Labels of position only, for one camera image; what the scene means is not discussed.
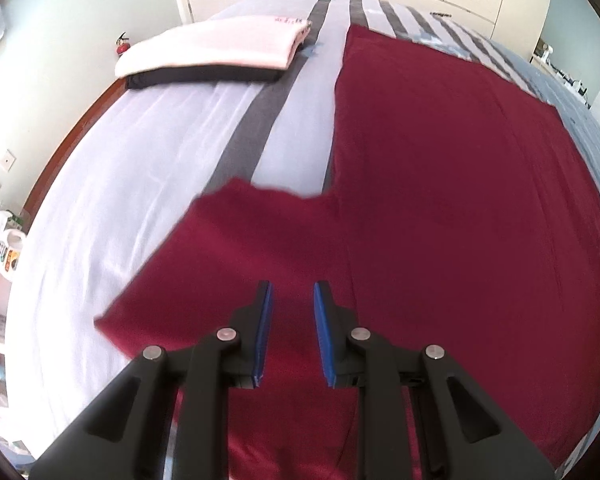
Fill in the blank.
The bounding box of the black folded garment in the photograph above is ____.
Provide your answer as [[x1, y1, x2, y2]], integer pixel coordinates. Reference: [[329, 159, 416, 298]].
[[125, 62, 286, 92]]

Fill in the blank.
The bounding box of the bed with striped sheet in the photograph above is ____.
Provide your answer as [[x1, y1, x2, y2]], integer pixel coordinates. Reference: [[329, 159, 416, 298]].
[[0, 0, 600, 480]]

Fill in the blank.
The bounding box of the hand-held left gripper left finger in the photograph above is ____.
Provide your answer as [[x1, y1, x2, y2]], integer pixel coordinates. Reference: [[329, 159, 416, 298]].
[[30, 281, 272, 480]]

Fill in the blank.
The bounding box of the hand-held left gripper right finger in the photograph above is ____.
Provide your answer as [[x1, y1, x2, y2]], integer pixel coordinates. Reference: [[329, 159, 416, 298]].
[[313, 281, 556, 480]]

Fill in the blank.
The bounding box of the white plastic bottle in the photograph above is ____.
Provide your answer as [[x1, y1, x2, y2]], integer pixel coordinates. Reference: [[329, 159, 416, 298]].
[[0, 228, 27, 277]]

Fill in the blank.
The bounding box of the cluttered side table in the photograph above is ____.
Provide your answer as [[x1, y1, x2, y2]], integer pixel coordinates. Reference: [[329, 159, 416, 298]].
[[532, 42, 592, 107]]

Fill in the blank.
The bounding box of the dark red shirt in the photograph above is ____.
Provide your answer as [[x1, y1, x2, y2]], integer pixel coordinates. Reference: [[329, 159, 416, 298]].
[[94, 25, 600, 480]]

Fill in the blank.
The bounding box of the pink folded garment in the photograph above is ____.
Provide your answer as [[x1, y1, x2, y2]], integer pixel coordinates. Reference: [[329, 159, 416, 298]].
[[115, 16, 313, 79]]

